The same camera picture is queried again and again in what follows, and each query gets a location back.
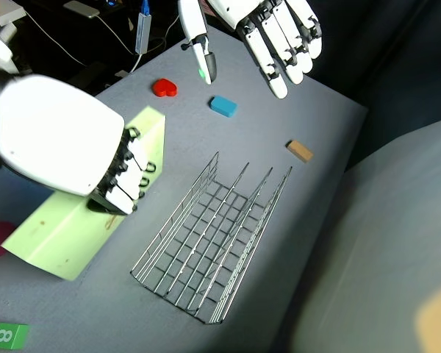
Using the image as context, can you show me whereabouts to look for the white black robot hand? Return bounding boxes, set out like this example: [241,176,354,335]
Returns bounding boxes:
[177,0,323,100]
[0,73,150,217]

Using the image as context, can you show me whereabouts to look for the light green rectangular box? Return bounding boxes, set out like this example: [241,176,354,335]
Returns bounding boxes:
[1,106,168,282]

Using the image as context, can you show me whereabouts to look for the blue rounded block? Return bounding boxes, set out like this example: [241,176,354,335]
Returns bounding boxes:
[209,96,239,120]

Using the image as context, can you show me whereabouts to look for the red heart block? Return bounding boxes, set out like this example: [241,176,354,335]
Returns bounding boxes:
[152,77,179,99]

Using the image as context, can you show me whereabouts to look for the brown wooden block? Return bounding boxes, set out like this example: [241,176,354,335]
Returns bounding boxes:
[286,139,315,163]

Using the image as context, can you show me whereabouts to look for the silver flat device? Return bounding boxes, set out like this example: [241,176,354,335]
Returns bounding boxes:
[62,0,101,20]

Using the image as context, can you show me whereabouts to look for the silver usb hub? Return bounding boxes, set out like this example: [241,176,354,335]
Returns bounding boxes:
[135,12,153,56]

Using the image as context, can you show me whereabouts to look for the grey table cloth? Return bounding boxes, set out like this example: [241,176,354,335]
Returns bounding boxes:
[0,24,369,353]

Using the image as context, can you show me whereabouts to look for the green cube with white eight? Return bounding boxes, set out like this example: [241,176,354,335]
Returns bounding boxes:
[0,322,32,351]

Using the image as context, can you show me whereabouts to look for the white cable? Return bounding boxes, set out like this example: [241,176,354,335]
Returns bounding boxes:
[93,13,139,55]
[129,13,181,74]

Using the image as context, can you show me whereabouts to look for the metal wire rack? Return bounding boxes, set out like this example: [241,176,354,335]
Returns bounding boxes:
[129,151,293,326]

